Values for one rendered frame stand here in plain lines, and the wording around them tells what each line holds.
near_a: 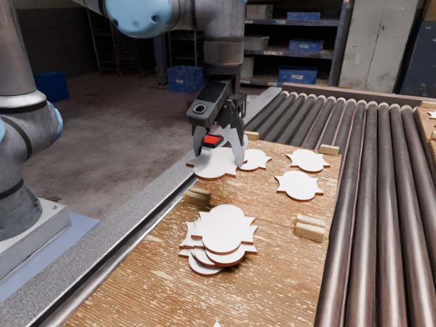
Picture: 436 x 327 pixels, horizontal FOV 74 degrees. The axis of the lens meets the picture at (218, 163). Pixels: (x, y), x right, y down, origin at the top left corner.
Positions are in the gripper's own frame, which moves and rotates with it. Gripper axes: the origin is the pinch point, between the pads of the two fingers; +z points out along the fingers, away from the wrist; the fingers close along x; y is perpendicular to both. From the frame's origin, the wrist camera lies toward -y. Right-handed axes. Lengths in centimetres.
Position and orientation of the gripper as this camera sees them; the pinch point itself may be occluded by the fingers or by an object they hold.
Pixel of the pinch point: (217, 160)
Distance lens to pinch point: 63.7
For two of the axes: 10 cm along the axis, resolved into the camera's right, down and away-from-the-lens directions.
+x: -9.0, -2.1, 3.7
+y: 4.3, -4.1, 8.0
